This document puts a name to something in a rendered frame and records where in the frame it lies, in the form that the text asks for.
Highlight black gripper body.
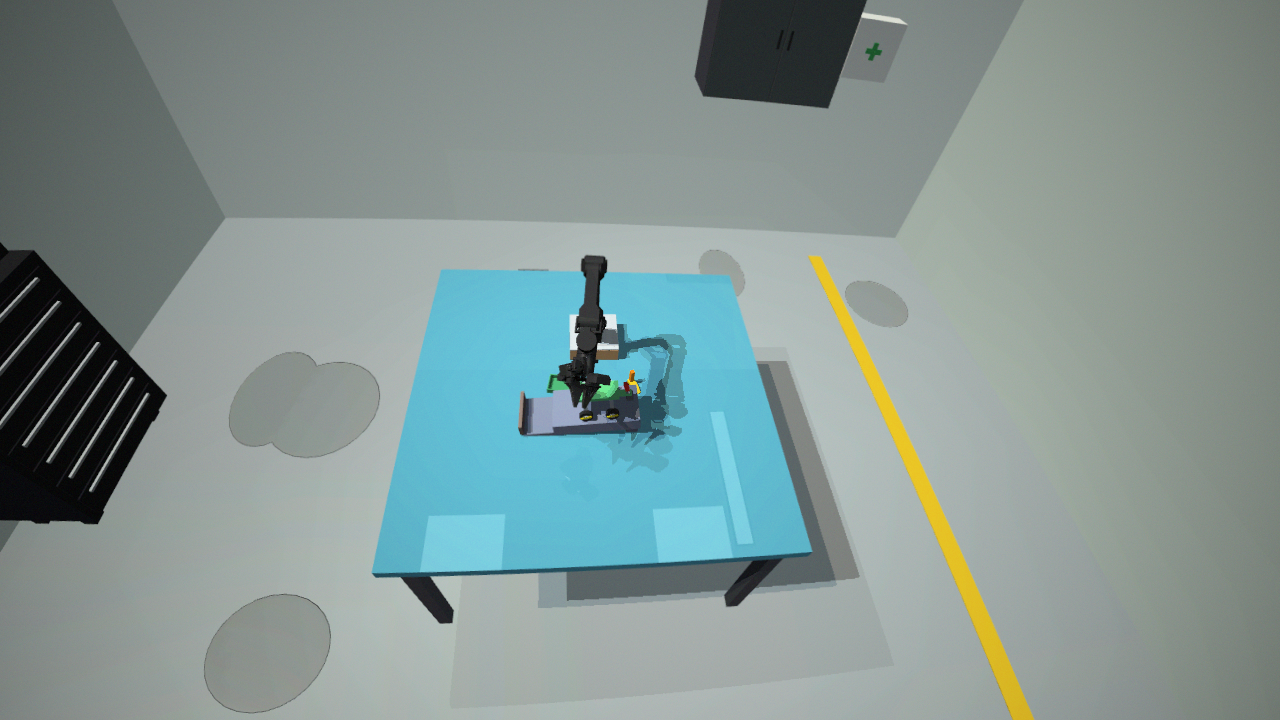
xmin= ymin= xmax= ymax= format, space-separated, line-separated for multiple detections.
xmin=557 ymin=354 xmax=611 ymax=386

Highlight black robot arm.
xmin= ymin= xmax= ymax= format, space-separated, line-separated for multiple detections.
xmin=559 ymin=255 xmax=607 ymax=377

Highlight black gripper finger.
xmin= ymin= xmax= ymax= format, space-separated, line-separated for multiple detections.
xmin=580 ymin=383 xmax=602 ymax=409
xmin=564 ymin=382 xmax=582 ymax=407

